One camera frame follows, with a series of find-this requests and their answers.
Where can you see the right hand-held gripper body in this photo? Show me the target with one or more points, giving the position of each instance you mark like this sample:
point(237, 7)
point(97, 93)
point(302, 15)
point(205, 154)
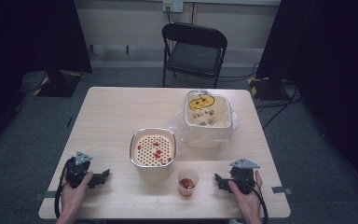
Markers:
point(243, 177)

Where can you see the red sauce residue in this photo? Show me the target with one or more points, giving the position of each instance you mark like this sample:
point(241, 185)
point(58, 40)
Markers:
point(187, 183)

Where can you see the beige container with perforated strainer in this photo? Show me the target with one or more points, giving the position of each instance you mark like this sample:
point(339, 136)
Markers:
point(154, 172)

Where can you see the white wall outlet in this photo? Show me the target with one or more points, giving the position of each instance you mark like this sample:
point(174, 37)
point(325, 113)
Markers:
point(173, 4)

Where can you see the black stand base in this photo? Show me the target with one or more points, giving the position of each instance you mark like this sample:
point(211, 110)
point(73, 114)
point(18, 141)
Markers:
point(267, 88)
point(59, 85)

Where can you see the black folding chair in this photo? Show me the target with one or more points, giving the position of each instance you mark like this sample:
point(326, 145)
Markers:
point(195, 56)

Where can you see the beige waste bin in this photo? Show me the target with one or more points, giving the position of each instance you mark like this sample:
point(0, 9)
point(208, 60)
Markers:
point(213, 115)

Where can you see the clear plastic cup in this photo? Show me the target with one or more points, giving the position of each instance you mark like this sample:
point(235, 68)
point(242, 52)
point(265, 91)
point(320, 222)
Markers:
point(187, 172)

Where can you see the person's left hand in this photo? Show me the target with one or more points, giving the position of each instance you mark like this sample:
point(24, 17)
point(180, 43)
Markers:
point(71, 197)

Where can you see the red food scraps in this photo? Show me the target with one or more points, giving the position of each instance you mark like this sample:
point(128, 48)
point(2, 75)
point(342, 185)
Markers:
point(157, 154)

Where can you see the small dark floor object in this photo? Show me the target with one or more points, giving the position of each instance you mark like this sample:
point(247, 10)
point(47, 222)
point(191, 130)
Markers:
point(70, 121)

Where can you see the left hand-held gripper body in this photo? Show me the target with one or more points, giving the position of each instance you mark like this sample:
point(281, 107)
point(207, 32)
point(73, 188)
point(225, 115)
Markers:
point(74, 171)

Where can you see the clear plastic bag liner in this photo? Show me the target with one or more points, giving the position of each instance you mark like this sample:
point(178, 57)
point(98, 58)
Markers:
point(180, 130)

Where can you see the grey tape strip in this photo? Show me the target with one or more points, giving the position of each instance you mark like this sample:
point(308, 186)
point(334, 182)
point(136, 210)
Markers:
point(45, 196)
point(282, 189)

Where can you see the black curtain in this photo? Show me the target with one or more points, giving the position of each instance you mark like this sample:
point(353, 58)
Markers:
point(332, 46)
point(28, 37)

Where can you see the person's right hand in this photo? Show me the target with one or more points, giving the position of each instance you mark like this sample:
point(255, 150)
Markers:
point(251, 203)

